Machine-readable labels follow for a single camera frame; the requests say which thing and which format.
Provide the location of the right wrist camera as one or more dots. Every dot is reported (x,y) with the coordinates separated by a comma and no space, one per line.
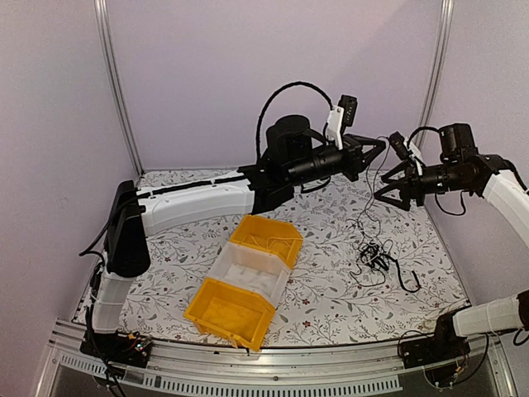
(409,154)

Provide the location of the yellow plastic bin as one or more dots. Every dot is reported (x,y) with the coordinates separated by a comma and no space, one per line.
(236,315)
(278,238)

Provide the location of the aluminium frame post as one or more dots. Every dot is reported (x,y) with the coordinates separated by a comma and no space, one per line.
(110,61)
(442,42)

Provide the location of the near yellow plastic bin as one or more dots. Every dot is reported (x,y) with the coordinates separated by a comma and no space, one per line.
(236,315)

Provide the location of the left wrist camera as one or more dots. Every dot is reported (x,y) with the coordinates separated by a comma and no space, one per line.
(340,117)

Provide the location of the far yellow plastic bin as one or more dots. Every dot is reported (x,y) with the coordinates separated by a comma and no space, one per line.
(278,238)

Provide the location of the white translucent plastic bin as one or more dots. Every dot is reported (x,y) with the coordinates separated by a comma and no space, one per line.
(253,270)

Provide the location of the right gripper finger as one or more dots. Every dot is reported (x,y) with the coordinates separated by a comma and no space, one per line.
(398,171)
(395,195)

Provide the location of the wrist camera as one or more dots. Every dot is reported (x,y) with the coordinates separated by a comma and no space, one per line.
(340,117)
(409,154)

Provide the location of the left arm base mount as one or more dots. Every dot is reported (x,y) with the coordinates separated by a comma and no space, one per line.
(130,349)

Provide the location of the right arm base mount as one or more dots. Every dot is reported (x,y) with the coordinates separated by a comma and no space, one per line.
(434,351)

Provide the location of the front aluminium rail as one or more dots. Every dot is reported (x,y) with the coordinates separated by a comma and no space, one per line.
(185,369)

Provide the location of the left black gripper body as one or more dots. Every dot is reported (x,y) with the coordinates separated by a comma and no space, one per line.
(353,148)

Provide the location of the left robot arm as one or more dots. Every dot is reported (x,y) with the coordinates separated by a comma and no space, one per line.
(295,155)

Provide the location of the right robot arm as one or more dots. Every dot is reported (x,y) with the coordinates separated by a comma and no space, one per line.
(490,177)

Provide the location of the right aluminium frame post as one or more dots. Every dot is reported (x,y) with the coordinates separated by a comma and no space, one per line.
(442,42)

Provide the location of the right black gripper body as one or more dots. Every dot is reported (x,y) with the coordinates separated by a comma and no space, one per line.
(412,178)

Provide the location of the left aluminium frame post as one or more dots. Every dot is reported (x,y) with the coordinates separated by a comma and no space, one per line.
(110,61)

